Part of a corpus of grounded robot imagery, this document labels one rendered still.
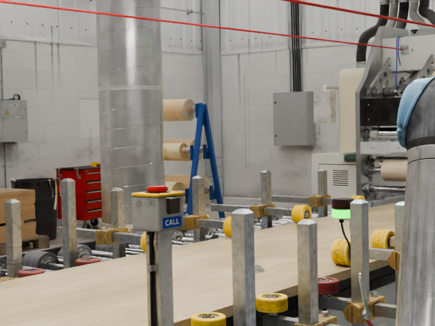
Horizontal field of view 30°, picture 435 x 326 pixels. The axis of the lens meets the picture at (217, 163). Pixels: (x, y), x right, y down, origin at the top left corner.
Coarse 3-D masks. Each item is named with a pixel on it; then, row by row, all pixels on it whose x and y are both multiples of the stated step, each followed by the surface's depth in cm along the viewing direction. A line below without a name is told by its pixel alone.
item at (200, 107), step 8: (200, 104) 899; (200, 112) 897; (200, 120) 895; (208, 120) 905; (200, 128) 893; (208, 128) 905; (200, 136) 893; (208, 136) 908; (200, 144) 894; (208, 144) 911; (192, 152) 893; (208, 152) 914; (192, 160) 892; (192, 168) 890; (216, 168) 917; (192, 176) 888; (216, 176) 918; (216, 184) 921; (216, 192) 924; (216, 200) 927; (192, 208) 885; (224, 216) 930
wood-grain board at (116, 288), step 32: (288, 224) 347; (320, 224) 345; (384, 224) 340; (128, 256) 274; (192, 256) 271; (224, 256) 270; (256, 256) 268; (288, 256) 267; (320, 256) 266; (0, 288) 224; (32, 288) 223; (64, 288) 222; (96, 288) 222; (128, 288) 221; (192, 288) 219; (224, 288) 218; (256, 288) 217; (288, 288) 218; (0, 320) 188; (32, 320) 187; (64, 320) 187; (96, 320) 186; (128, 320) 185
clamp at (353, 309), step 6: (372, 300) 214; (378, 300) 215; (384, 300) 218; (348, 306) 210; (354, 306) 209; (360, 306) 210; (372, 306) 213; (348, 312) 210; (354, 312) 209; (360, 312) 208; (372, 312) 213; (348, 318) 210; (354, 318) 209; (360, 318) 208; (372, 318) 213
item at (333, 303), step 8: (328, 296) 223; (320, 304) 223; (328, 304) 222; (336, 304) 220; (344, 304) 219; (376, 304) 213; (384, 304) 213; (376, 312) 213; (384, 312) 211; (392, 312) 210
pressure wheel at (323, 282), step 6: (318, 282) 221; (324, 282) 220; (330, 282) 220; (336, 282) 221; (318, 288) 221; (324, 288) 220; (330, 288) 220; (336, 288) 222; (318, 294) 221; (324, 294) 220; (330, 294) 221
